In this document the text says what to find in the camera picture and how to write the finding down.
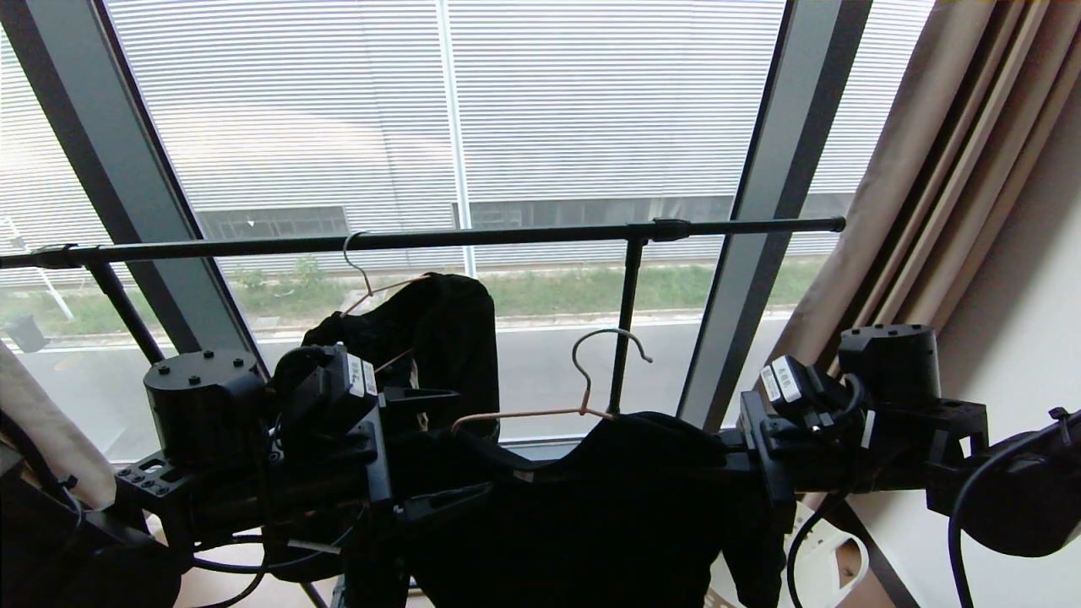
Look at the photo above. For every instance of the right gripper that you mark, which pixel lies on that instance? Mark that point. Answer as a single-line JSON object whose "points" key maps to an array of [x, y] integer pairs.
{"points": [[802, 460]]}

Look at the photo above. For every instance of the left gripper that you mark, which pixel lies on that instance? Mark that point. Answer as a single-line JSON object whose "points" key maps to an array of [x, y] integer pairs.
{"points": [[355, 473]]}

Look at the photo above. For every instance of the pink clothes hanger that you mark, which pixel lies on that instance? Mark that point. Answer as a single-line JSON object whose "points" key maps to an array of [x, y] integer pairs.
{"points": [[583, 388], [359, 270]]}

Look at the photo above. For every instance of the black garment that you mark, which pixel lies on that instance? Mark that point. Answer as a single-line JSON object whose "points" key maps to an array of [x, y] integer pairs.
{"points": [[608, 523]]}

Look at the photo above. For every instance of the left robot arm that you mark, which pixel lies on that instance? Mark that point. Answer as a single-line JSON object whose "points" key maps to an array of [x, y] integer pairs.
{"points": [[203, 414]]}

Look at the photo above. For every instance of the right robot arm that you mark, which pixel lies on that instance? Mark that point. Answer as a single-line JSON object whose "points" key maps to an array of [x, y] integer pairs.
{"points": [[895, 363]]}

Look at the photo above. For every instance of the white laundry basket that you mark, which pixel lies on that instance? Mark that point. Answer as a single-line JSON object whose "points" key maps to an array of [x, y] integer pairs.
{"points": [[857, 561]]}

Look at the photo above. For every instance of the black clothes rack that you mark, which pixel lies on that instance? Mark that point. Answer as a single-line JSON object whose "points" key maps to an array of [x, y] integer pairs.
{"points": [[507, 235]]}

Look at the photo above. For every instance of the brown curtain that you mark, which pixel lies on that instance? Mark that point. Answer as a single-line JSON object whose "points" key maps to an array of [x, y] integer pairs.
{"points": [[954, 127], [51, 431]]}

